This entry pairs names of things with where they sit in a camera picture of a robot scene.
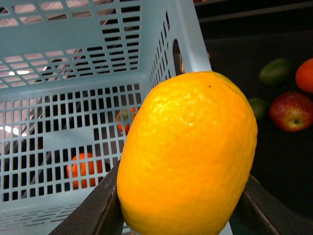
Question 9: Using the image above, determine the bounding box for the black metal shelf rack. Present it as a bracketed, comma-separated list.
[193, 0, 313, 221]

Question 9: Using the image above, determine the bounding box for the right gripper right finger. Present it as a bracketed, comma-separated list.
[230, 177, 313, 235]

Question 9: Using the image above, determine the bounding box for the light blue plastic basket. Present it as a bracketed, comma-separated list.
[0, 0, 211, 235]

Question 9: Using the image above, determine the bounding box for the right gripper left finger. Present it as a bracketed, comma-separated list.
[51, 162, 124, 235]

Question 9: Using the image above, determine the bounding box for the large yellow lemon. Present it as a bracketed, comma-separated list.
[117, 71, 257, 235]

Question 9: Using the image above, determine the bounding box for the orange left of basket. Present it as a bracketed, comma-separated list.
[66, 160, 103, 189]

